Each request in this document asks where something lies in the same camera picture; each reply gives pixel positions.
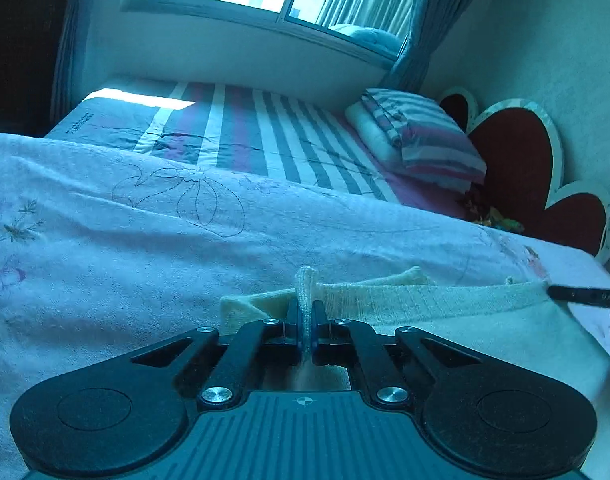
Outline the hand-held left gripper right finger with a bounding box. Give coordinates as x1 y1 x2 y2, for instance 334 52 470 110
309 300 483 407

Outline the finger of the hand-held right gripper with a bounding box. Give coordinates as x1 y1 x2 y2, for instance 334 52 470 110
547 284 610 307

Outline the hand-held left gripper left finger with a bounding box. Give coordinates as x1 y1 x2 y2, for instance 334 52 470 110
130 300 306 408

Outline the cream knitted sweater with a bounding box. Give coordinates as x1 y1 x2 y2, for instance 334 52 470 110
219 266 610 397

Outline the colourful cloth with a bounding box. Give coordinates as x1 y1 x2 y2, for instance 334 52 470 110
457 184 526 234

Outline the red scalloped headboard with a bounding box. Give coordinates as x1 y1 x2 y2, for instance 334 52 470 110
437 87 610 264

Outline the striped bed sheet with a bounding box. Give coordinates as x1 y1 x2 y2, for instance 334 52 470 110
44 77 466 222

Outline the pink floral blanket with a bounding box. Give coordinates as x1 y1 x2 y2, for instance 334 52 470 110
0 130 610 480

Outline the folded white quilt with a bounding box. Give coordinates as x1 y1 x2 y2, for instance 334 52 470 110
345 101 407 171

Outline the striped folded pillow stack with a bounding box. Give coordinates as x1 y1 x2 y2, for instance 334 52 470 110
360 87 488 196

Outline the blue bedding on windowsill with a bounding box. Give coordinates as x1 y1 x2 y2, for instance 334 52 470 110
329 22 407 57

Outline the blue curtain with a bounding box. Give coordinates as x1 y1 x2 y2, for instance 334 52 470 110
384 0 506 97
49 0 102 123

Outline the dark wooden wardrobe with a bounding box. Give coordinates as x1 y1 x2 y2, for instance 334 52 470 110
0 0 77 139

